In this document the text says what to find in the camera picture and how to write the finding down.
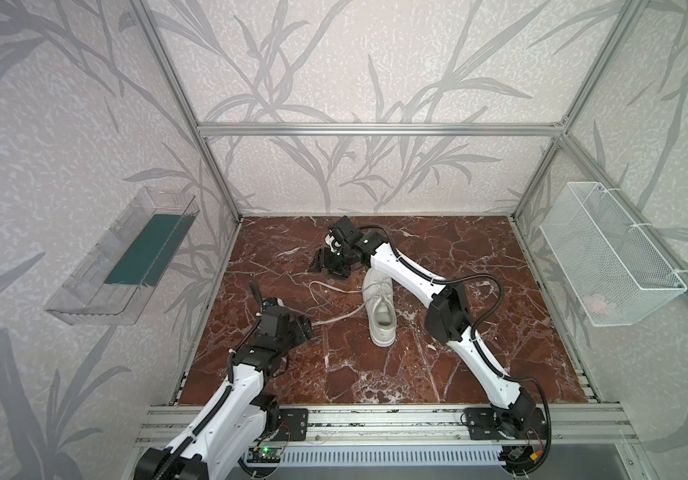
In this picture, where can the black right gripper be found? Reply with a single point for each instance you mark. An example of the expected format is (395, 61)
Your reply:
(329, 258)

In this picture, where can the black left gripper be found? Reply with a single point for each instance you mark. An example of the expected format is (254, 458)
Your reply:
(263, 308)

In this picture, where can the white sneaker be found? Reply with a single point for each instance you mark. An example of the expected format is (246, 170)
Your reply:
(378, 296)

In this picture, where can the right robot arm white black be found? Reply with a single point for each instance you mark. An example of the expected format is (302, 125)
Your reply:
(448, 318)

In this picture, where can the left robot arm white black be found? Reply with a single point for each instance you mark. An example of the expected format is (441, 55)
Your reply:
(239, 413)

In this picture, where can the green circuit board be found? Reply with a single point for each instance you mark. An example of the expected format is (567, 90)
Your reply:
(264, 455)

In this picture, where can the aluminium horizontal back bar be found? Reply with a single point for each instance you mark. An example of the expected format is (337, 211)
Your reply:
(378, 129)

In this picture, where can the pink item in basket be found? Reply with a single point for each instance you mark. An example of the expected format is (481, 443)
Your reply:
(598, 304)

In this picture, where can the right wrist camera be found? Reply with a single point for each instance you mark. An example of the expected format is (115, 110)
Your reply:
(343, 233)

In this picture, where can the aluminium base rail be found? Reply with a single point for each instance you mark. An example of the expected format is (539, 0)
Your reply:
(426, 424)

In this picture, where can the clear plastic wall tray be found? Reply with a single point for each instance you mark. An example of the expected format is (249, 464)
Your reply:
(112, 285)

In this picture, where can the white wire mesh basket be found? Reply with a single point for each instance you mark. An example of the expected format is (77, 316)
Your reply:
(603, 250)

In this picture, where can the right circuit board with wires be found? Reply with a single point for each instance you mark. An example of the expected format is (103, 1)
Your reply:
(521, 458)

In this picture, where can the aluminium frame corner post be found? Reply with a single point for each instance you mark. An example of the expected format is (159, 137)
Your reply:
(144, 17)

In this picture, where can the right aluminium corner post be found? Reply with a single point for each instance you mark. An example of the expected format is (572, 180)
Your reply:
(629, 15)

